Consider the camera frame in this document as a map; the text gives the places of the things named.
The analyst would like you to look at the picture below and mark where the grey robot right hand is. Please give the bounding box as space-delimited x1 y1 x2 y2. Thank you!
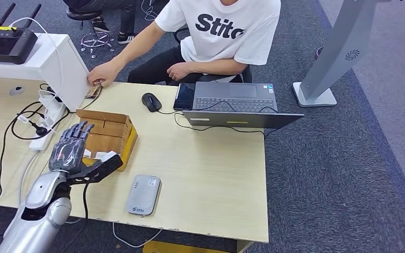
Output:
49 120 95 173

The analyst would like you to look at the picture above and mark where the person's right hand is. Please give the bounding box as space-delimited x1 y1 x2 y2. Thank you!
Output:
87 61 120 88

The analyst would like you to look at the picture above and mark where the person's left hand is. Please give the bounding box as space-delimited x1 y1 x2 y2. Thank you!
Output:
166 62 191 82

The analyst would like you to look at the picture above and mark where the person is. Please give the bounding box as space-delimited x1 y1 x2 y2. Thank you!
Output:
87 0 282 88
62 0 137 45

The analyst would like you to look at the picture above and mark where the grey card reader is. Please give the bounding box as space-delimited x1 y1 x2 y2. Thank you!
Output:
126 174 162 217

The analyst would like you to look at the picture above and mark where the clear plastic film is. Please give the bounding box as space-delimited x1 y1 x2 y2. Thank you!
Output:
50 139 84 169

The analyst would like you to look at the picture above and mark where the black smartphone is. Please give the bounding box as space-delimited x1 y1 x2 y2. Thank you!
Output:
173 82 196 111

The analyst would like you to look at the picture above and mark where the white power strip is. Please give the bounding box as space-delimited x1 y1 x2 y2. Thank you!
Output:
28 90 67 153

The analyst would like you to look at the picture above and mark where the white cabinet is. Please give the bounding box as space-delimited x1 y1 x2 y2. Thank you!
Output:
0 31 91 112

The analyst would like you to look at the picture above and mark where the black computer mouse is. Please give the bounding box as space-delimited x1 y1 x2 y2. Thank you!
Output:
141 93 162 113

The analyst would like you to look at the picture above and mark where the open cardboard box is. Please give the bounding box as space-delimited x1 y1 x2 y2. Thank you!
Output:
76 109 139 172

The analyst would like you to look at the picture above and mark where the grey laptop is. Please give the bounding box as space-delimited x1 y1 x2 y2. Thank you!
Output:
182 81 304 129

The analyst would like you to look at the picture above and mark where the black stool chrome base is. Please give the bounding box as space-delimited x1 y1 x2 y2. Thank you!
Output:
65 8 115 60

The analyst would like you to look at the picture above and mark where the black remote controller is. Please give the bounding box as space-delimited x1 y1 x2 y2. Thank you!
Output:
0 3 43 65

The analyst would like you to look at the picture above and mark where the grey kiosk stand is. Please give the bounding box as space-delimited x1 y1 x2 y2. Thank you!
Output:
292 0 404 108

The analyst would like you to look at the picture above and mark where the black plug with cable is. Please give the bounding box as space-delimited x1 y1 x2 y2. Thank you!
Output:
10 101 71 141

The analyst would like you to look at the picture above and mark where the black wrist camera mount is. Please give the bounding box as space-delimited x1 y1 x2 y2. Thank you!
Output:
66 154 124 185

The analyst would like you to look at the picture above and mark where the white charging cable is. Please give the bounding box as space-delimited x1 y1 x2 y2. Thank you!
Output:
8 17 65 138

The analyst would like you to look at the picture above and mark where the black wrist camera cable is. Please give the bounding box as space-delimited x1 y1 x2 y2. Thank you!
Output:
62 182 91 253

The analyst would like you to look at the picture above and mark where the white floor cable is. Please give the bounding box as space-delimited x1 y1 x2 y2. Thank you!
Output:
141 0 170 22

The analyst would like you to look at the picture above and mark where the long black cable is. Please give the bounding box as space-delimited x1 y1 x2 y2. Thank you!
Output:
0 104 18 238

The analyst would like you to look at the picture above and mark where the black laptop cable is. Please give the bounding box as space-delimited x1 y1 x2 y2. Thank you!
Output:
173 100 281 140

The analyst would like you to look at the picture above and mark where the white card reader cable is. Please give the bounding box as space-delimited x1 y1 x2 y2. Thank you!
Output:
111 222 163 249

